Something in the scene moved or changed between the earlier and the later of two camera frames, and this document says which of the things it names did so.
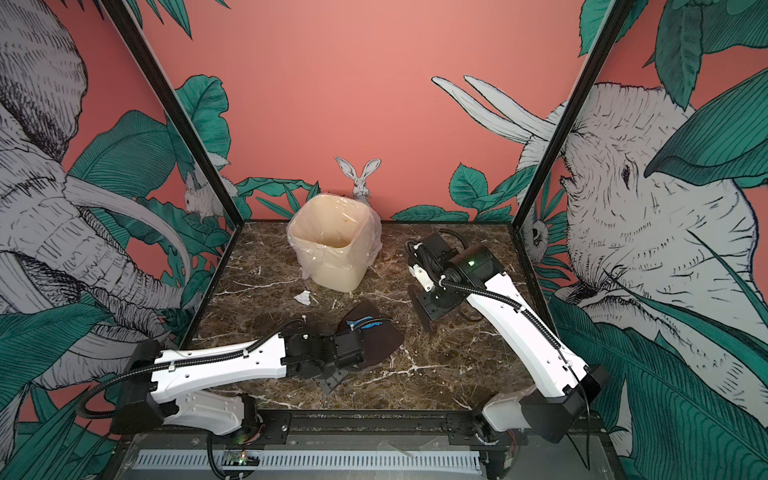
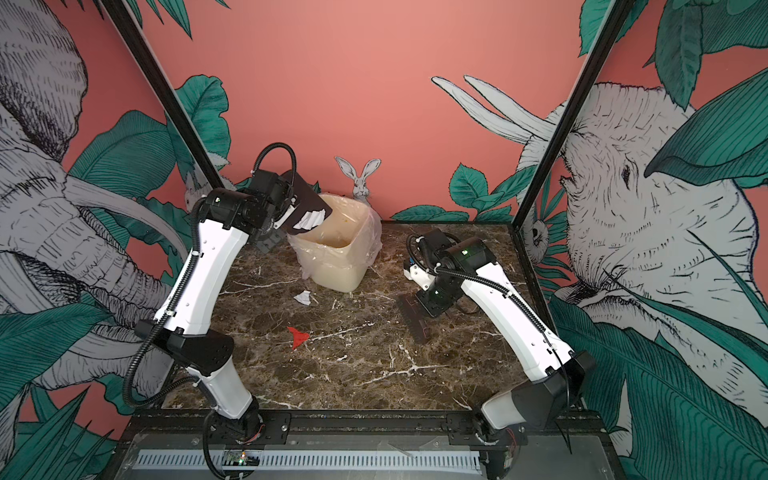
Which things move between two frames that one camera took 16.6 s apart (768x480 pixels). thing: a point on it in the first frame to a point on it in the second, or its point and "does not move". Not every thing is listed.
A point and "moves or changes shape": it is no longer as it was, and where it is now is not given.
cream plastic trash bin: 337,238 does not move
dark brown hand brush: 419,309 moves or changes shape
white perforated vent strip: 309,460 does not move
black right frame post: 617,15 does not move
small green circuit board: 239,458 does not move
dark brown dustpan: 381,341 to 309,201
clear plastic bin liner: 338,230 does not move
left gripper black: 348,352 to 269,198
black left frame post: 118,13 does not move
